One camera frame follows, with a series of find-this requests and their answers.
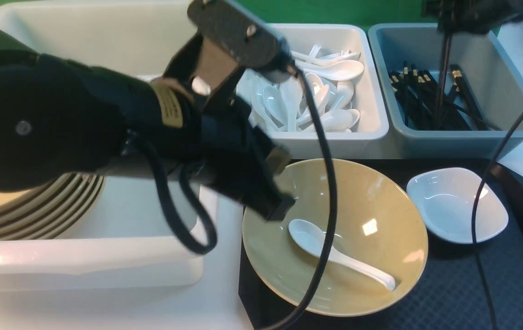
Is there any pile of black chopsticks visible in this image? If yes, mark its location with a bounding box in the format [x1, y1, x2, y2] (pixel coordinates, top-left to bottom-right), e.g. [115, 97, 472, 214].
[388, 62, 500, 131]

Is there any yellow noodle bowl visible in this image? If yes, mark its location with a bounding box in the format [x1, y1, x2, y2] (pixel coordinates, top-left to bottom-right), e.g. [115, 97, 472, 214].
[242, 159, 429, 317]

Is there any large white dish tub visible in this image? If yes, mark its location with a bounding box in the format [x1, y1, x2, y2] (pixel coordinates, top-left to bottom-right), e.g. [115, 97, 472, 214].
[0, 0, 203, 292]

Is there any pile of white spoons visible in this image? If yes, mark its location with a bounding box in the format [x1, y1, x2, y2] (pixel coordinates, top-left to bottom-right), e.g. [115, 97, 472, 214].
[237, 45, 365, 133]

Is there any white square sauce dish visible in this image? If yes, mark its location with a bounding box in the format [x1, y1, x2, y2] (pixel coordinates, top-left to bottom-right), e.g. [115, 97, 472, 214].
[406, 167, 509, 244]

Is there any blue chopstick bin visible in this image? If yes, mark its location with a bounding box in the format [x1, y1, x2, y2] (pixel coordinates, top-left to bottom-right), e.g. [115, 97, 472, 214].
[368, 23, 523, 159]

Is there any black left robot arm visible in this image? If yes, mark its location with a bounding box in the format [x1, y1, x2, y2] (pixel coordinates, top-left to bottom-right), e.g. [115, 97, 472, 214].
[0, 0, 295, 220]

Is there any stack of yellow bowls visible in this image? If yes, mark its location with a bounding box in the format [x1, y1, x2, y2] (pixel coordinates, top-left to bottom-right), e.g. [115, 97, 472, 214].
[0, 174, 106, 242]

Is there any white spoon bin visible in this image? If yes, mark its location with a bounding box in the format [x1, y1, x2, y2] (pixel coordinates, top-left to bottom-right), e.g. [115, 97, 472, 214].
[259, 23, 389, 159]

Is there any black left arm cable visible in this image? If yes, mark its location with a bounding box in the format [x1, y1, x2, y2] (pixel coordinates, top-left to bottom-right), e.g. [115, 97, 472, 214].
[138, 64, 338, 330]

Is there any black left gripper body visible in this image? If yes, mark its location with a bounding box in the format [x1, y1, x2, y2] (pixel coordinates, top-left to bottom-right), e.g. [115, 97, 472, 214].
[162, 0, 295, 221]

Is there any black serving tray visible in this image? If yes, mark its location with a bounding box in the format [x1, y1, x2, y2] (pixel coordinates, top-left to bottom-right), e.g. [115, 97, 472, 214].
[238, 159, 523, 330]

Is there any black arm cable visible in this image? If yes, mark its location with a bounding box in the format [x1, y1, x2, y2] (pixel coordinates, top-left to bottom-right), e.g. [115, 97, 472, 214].
[471, 78, 523, 330]
[138, 64, 338, 330]

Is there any white soup spoon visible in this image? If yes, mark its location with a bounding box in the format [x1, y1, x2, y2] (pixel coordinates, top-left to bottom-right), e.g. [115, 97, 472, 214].
[288, 219, 396, 291]

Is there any black chopstick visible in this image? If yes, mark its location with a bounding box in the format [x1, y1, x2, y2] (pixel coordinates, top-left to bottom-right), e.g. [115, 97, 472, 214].
[434, 33, 452, 129]

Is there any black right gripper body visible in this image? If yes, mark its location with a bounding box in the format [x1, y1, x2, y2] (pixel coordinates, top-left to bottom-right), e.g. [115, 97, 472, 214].
[421, 0, 523, 35]

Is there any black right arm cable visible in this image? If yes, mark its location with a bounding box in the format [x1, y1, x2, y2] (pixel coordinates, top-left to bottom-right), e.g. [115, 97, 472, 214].
[471, 78, 523, 330]

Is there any green backdrop cloth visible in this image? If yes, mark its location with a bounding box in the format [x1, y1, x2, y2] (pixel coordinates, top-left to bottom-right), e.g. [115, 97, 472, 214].
[0, 0, 439, 44]

